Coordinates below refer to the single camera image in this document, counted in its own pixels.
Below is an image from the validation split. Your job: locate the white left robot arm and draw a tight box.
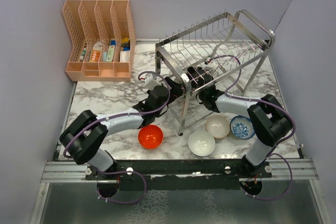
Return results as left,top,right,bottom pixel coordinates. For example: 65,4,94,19
59,77,184,179

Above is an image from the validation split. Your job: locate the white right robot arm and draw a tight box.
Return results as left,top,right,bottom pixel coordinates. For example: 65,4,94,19
187,67,296,177

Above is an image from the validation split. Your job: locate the beige speckled bowl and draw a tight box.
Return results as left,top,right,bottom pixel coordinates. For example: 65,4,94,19
205,115,230,139

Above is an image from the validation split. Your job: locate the red bowl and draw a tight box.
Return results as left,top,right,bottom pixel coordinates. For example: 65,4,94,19
138,125,164,149

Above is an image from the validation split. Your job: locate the blue and white bowl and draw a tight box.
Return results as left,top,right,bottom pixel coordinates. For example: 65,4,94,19
230,115,255,140

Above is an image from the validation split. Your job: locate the cream bottle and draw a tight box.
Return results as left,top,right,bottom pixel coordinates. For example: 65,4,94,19
120,47,130,62

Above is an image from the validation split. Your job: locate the white blue tube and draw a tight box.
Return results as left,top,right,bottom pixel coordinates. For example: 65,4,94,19
106,40,117,62

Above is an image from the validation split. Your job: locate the orange white packet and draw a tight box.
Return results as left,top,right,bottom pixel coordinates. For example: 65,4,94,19
89,41,102,62

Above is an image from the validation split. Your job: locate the peach plastic file organizer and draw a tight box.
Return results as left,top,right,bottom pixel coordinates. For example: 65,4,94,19
62,0,136,82

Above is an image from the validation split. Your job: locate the small green white tube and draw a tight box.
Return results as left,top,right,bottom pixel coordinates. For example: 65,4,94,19
79,47,87,62

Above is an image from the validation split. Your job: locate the steel wire dish rack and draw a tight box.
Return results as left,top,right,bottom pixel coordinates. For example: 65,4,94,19
155,9,276,135

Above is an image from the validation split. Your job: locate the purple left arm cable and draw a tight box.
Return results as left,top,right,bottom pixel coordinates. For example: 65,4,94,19
63,71,174,205

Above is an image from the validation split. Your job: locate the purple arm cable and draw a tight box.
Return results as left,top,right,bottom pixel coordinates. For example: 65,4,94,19
63,71,174,205
184,55,297,201

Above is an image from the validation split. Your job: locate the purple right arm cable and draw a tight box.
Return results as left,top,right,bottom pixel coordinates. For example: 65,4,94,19
184,55,297,201

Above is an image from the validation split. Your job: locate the black aluminium frame rail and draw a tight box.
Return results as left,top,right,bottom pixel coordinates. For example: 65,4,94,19
41,156,319,191

